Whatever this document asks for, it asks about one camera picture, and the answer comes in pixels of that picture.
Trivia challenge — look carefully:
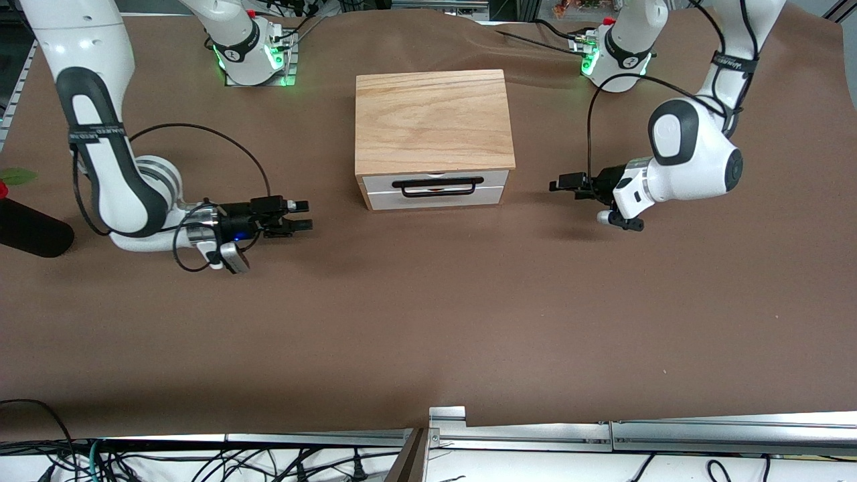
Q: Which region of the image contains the black metal drawer handle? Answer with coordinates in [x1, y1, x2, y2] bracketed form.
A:
[392, 176, 485, 200]

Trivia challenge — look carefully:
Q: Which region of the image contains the white drawer front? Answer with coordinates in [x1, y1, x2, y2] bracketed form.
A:
[368, 187, 505, 212]

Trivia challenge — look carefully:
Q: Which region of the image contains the wooden drawer cabinet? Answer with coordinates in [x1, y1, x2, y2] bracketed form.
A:
[355, 70, 517, 212]

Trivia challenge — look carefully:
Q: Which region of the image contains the brown table cover sheet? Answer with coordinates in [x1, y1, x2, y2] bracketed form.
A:
[0, 7, 857, 444]

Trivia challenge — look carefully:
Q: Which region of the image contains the black cylindrical vase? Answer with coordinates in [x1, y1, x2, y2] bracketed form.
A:
[0, 198, 75, 259]

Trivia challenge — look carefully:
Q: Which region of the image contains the grey-brown diagonal bar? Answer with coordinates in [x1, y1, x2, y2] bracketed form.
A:
[383, 428, 431, 482]

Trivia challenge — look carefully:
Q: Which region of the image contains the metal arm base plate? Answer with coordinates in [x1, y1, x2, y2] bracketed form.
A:
[224, 30, 298, 88]

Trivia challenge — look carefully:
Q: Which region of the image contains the black cable on cover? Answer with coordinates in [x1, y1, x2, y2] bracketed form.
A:
[494, 18, 582, 50]

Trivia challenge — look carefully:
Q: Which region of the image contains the thin aluminium rail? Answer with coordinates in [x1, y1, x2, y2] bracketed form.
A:
[224, 428, 417, 449]

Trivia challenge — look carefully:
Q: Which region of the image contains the tangled black cable bundle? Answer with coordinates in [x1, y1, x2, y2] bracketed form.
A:
[0, 442, 404, 482]

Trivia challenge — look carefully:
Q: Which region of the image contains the notched aluminium rail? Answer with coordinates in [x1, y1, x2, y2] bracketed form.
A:
[428, 406, 614, 454]

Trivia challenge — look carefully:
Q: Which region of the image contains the perforated metal side rail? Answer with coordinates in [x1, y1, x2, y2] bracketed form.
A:
[0, 40, 34, 152]

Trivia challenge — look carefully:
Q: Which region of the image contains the black looping cable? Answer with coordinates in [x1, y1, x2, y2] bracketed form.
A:
[0, 398, 78, 482]

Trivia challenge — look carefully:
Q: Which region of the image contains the long aluminium rail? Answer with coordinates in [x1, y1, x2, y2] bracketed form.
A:
[611, 410, 857, 458]

